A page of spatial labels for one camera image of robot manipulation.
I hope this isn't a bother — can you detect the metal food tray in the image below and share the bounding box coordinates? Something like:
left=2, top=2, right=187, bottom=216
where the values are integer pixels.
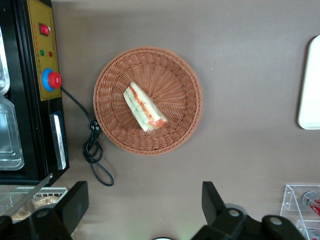
left=0, top=24, right=11, bottom=96
left=0, top=96, right=25, bottom=172

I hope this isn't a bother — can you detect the black sealing machine yellow panel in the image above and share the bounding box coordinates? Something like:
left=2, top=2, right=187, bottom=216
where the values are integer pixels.
left=0, top=0, right=70, bottom=187

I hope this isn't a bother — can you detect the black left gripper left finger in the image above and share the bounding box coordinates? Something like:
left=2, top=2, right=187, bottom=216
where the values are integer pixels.
left=0, top=181, right=90, bottom=240

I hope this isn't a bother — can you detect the triangle sandwich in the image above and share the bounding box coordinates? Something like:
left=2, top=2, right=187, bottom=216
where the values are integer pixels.
left=122, top=81, right=168, bottom=134

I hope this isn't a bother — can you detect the grey metal lever bar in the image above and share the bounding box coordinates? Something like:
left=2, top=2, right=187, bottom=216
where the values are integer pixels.
left=4, top=172, right=54, bottom=217

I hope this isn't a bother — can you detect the cream plastic tray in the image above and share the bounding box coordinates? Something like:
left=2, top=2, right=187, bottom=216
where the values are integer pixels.
left=297, top=34, right=320, bottom=130

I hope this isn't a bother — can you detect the brown round wicker basket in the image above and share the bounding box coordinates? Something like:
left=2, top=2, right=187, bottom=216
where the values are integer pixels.
left=92, top=45, right=204, bottom=156

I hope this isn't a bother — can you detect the red cola bottle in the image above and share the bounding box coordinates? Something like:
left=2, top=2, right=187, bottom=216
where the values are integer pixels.
left=301, top=191, right=320, bottom=216
left=306, top=226, right=320, bottom=240

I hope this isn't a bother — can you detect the black power cable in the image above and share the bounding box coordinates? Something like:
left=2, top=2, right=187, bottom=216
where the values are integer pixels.
left=59, top=86, right=115, bottom=187

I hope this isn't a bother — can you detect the rice cracker bag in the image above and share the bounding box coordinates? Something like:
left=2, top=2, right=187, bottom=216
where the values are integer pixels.
left=11, top=210, right=32, bottom=221
left=32, top=195, right=61, bottom=209

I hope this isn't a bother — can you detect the clear acrylic bottle rack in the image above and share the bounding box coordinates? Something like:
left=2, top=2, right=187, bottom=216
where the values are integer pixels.
left=279, top=184, right=320, bottom=240

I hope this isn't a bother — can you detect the white wire rack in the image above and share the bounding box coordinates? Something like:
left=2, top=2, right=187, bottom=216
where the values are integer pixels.
left=0, top=186, right=69, bottom=223

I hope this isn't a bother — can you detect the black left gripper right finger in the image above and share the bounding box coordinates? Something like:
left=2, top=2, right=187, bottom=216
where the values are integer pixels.
left=192, top=181, right=307, bottom=240

